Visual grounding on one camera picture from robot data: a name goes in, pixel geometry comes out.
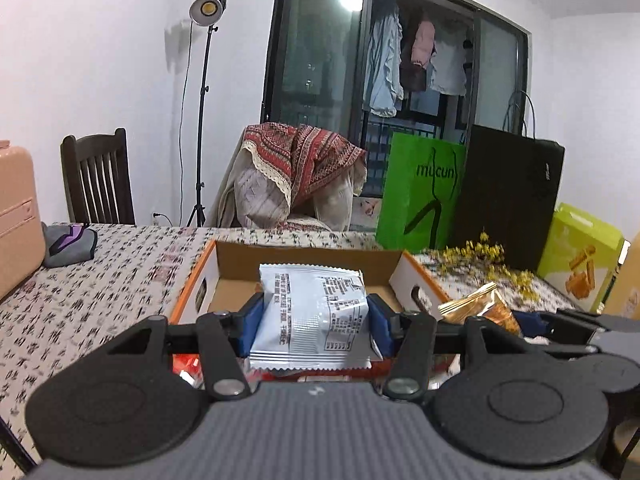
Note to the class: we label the pink hard suitcase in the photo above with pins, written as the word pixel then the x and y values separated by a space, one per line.
pixel 22 245

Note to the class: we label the hanging clothes on balcony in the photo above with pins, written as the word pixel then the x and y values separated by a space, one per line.
pixel 428 53

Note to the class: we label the yellow green snack box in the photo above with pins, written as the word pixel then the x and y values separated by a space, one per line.
pixel 580 255

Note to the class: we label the cloth covered armchair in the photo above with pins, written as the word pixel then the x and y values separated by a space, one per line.
pixel 279 170

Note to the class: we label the dark wooden chair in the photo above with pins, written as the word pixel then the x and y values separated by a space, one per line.
pixel 96 178

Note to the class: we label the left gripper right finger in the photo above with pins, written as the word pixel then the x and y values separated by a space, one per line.
pixel 408 339

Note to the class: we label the yellow flower branch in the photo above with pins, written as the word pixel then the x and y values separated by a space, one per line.
pixel 482 262

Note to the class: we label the white silver snack packet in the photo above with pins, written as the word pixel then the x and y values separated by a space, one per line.
pixel 315 318

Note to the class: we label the cracker chip snack bag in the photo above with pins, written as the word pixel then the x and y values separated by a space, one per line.
pixel 485 302

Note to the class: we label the calligraphy print tablecloth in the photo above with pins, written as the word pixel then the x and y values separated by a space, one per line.
pixel 59 315

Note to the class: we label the orange cardboard pumpkin box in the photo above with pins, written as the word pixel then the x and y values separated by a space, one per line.
pixel 228 274

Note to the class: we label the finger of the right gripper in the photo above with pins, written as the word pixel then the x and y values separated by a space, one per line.
pixel 569 325
pixel 566 350

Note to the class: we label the black paper bag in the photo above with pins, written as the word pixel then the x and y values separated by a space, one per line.
pixel 509 191

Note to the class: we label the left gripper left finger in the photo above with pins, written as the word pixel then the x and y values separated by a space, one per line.
pixel 224 339

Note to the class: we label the green mucun paper bag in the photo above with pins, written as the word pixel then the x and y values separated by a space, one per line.
pixel 422 185

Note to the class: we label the grey purple pouch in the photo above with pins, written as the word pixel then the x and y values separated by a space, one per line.
pixel 68 244

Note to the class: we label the red foil snack bag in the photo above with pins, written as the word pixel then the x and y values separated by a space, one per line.
pixel 188 367

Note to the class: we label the studio lamp on stand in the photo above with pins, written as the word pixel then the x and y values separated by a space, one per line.
pixel 204 14

